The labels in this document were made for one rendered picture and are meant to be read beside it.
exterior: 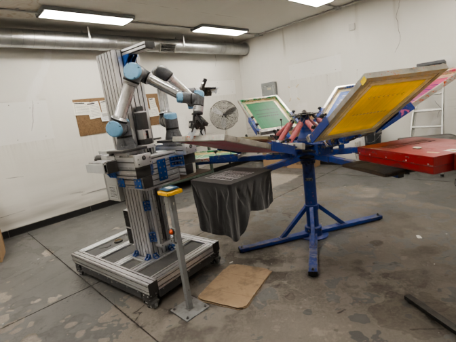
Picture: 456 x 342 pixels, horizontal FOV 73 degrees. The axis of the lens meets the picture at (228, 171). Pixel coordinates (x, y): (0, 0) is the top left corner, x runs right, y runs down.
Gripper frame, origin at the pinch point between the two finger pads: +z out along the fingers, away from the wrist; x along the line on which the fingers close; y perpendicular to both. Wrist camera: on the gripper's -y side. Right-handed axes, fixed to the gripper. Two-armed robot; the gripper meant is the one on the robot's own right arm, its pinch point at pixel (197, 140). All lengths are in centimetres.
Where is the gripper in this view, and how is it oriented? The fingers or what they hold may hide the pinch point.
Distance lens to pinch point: 222.1
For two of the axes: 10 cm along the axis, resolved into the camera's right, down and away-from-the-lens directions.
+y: -7.0, -0.5, 7.2
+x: -7.1, -0.4, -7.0
